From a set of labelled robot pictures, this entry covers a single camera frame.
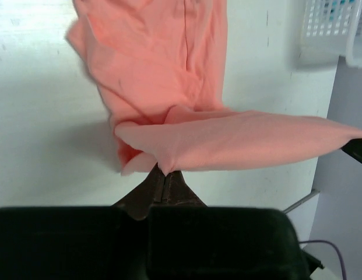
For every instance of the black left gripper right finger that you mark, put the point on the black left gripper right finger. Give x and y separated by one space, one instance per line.
178 193

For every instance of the salmon orange t-shirt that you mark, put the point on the salmon orange t-shirt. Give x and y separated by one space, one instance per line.
159 67

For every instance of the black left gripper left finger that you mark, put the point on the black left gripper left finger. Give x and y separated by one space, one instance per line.
138 201

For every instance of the white plastic basket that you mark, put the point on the white plastic basket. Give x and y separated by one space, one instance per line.
336 27

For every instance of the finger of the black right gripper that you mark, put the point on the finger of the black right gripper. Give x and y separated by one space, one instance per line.
354 149

